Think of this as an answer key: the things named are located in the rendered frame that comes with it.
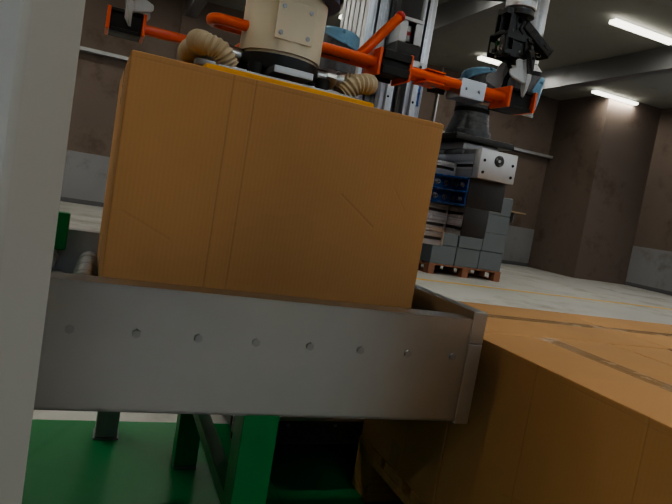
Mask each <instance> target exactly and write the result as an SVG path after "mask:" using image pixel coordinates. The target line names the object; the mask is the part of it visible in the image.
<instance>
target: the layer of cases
mask: <svg viewBox="0 0 672 504"><path fill-rule="evenodd" d="M459 302H461V303H464V304H466V305H469V306H471V307H474V308H476V309H479V310H481V311H484V312H486V313H488V316H487V321H486V327H485V332H484V337H483V342H482V344H481V345H482V349H481V354H480V360H479V365H478V370H477V375H476V381H475V386H474V391H473V397H472V402H471V407H470V413H469V418H468V423H467V424H454V423H452V422H451V421H419V420H383V419H364V423H363V429H362V435H363V436H364V437H365V439H366V440H367V441H368V442H369V443H370V444H371V445H372V446H373V447H374V448H375V449H376V451H377V452H378V453H379V454H380V455H381V456H382V457H383V458H384V459H385V460H386V462H387V463H388V464H389V465H390V466H391V467H392V468H393V469H394V470H395V471H396V472H397V474H398V475H399V476H400V477H401V478H402V479H403V480H404V481H405V482H406V483H407V484H408V486H409V487H410V488H411V489H412V490H413V491H414V492H415V493H416V494H417V495H418V496H419V498H420V499H421V500H422V501H423V502H424V503H425V504H672V325H669V324H660V323H651V322H642V321H633V320H624V319H615V318H606V317H597V316H588V315H579V314H570V313H560V312H552V311H543V310H534V309H525V308H516V307H507V306H498V305H490V304H481V303H472V302H463V301H459Z"/></svg>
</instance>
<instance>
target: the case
mask: <svg viewBox="0 0 672 504"><path fill-rule="evenodd" d="M443 128H444V125H443V124H441V123H437V122H433V121H429V120H424V119H420V118H416V117H412V116H408V115H404V114H399V113H395V112H391V111H387V110H383V109H379V108H374V107H370V106H366V105H362V104H358V103H354V102H349V101H345V100H341V99H337V98H333V97H329V96H324V95H320V94H316V93H312V92H308V91H304V90H299V89H295V88H291V87H287V86H283V85H279V84H274V83H270V82H266V81H262V80H258V79H254V78H249V77H245V76H241V75H237V74H233V73H229V72H224V71H220V70H216V69H212V68H208V67H204V66H199V65H195V64H191V63H187V62H183V61H179V60H174V59H170V58H166V57H162V56H158V55H154V54H149V53H145V52H141V51H137V50H132V51H131V53H130V56H129V59H128V61H127V64H126V66H125V69H124V72H123V74H122V77H121V80H120V85H119V93H118V100H117V108H116V116H115V123H114V131H113V138H112V146H111V153H110V161H109V168H108V176H107V183H106V191H105V198H104V206H103V213H102V221H101V228H100V236H99V243H98V251H97V260H98V275H99V276H100V277H110V278H119V279H129V280H139V281H149V282H158V283H168V284H178V285H187V286H197V287H207V288H216V289H226V290H236V291H246V292H255V293H265V294H275V295H284V296H294V297H304V298H313V299H323V300H333V301H343V302H352V303H362V304H372V305H381V306H391V307H401V308H410V309H411V305H412V299H413V294H414V288H415V283H416V277H417V272H418V266H419V261H420V255H421V250H422V244H423V238H424V233H425V227H426V222H427V216H428V211H429V205H430V200H431V194H432V189H433V183H434V178H435V172H436V166H437V161H438V155H439V150H440V144H441V139H442V133H443Z"/></svg>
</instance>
